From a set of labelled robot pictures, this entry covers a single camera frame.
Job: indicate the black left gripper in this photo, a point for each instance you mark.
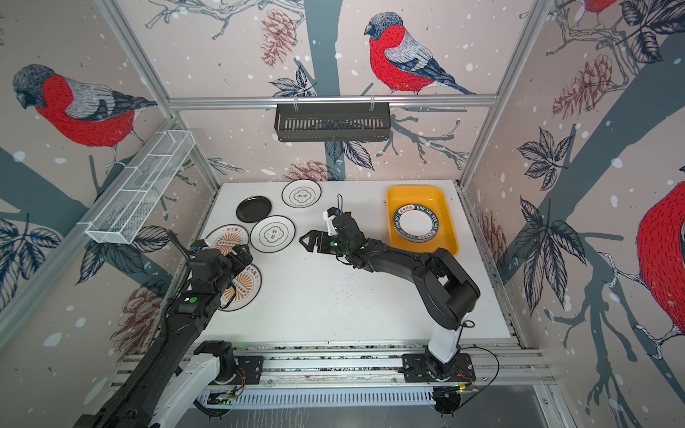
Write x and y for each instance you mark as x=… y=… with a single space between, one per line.
x=244 y=256

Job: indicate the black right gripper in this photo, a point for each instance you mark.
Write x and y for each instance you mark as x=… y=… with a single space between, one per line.
x=317 y=234

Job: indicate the orange sunburst plate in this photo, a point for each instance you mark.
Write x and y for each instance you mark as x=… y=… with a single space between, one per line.
x=244 y=289
x=227 y=237

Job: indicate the white plate grey emblem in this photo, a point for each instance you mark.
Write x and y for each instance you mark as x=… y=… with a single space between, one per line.
x=272 y=234

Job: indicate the small black plate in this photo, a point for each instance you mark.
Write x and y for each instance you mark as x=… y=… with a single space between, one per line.
x=253 y=209

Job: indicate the green rim plate back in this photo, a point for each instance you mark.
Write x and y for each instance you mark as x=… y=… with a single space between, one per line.
x=415 y=223

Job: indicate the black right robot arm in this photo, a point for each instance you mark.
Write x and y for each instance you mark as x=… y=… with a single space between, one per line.
x=447 y=291

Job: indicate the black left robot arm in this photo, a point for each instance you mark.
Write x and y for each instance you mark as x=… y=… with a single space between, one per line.
x=189 y=314

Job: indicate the yellow plastic bin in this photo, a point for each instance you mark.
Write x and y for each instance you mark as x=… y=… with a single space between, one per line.
x=435 y=200

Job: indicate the white plate back centre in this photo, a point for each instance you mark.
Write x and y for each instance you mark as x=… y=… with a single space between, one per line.
x=301 y=193

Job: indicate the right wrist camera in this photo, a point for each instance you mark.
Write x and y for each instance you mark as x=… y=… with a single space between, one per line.
x=329 y=216

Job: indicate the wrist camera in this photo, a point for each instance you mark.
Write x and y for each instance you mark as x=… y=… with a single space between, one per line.
x=197 y=246
x=329 y=216

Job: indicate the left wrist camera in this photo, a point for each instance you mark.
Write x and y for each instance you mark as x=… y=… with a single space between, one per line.
x=197 y=246

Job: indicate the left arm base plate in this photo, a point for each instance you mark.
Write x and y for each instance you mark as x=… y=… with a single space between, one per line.
x=242 y=370

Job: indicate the black hanging wire basket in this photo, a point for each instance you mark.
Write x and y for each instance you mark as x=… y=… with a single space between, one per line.
x=333 y=122

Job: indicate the white mesh wall shelf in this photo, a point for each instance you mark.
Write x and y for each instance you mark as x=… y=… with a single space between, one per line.
x=144 y=183

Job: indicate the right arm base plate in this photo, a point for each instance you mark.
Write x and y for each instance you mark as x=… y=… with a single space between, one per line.
x=425 y=368

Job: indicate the aluminium rail bed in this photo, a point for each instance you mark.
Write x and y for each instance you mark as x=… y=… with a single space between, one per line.
x=377 y=366

